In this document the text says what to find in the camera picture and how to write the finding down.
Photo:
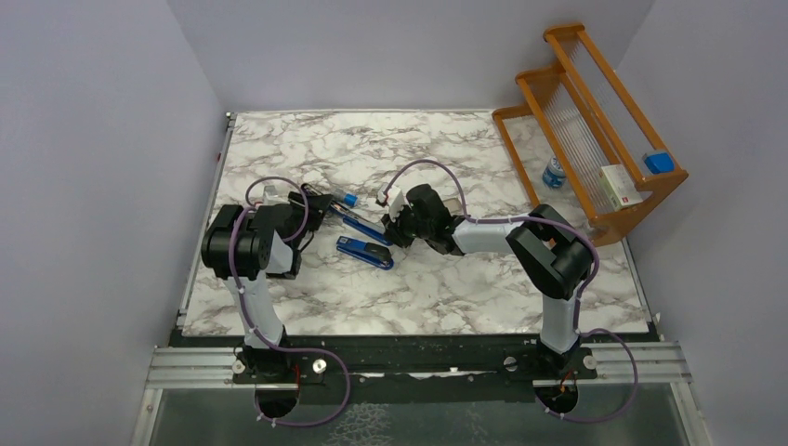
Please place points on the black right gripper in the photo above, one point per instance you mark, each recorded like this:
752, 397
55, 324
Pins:
392, 230

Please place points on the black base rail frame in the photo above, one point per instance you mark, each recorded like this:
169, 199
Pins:
396, 369

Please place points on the blue black stapler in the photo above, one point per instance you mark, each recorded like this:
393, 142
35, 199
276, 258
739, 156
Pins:
360, 224

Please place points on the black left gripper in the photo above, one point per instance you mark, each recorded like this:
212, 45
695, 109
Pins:
317, 205

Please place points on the orange wooden tiered rack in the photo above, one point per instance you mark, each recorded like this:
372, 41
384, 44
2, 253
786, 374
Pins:
589, 119

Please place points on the blue block on rack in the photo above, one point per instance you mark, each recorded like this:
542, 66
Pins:
659, 162

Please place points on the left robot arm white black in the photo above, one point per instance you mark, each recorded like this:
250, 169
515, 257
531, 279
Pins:
246, 249

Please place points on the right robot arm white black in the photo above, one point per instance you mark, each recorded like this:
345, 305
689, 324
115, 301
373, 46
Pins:
557, 259

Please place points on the blue lidded small jar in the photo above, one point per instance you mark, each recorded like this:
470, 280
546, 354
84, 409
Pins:
554, 176

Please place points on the grey blue small cylinder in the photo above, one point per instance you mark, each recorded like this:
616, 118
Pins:
345, 198

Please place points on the white red carton box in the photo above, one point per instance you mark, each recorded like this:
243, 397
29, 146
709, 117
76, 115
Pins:
618, 187

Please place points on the staple box tray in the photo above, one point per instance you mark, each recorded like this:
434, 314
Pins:
453, 206

